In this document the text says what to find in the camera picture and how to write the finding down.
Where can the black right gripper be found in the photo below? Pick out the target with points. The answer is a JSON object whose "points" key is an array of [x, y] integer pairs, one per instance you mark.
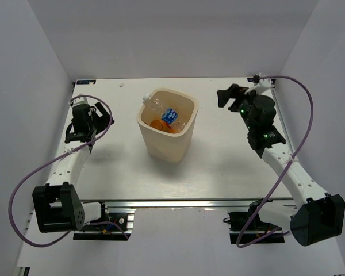
{"points": [[223, 96]]}

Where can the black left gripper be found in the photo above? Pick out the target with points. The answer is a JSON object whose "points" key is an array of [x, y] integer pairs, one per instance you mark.
{"points": [[104, 121]]}

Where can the orange juice bottle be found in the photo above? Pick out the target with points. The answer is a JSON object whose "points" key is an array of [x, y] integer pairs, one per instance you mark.
{"points": [[175, 131], [160, 125]]}

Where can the clear bottle blue label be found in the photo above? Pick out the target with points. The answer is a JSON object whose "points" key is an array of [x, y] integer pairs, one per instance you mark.
{"points": [[164, 111]]}

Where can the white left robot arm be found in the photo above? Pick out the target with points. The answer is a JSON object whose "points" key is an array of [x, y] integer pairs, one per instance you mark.
{"points": [[57, 204]]}

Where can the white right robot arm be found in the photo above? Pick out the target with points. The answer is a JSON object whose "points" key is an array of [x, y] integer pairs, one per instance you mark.
{"points": [[317, 215]]}

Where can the cream plastic bin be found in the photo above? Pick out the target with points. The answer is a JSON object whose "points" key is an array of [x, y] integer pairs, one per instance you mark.
{"points": [[163, 145]]}

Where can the left blue table label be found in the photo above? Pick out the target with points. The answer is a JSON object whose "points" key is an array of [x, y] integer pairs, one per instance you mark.
{"points": [[85, 82]]}

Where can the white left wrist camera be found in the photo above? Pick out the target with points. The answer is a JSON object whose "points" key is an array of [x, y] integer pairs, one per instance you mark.
{"points": [[78, 101]]}

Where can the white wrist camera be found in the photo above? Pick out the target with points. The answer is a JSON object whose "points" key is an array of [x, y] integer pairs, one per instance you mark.
{"points": [[262, 86], [78, 101]]}

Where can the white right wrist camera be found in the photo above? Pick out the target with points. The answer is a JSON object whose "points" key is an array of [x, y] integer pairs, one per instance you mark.
{"points": [[262, 86]]}

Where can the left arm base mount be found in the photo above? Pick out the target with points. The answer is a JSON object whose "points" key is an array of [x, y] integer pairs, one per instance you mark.
{"points": [[115, 223]]}

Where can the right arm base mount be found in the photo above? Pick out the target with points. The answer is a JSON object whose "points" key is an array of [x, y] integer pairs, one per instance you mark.
{"points": [[256, 229]]}

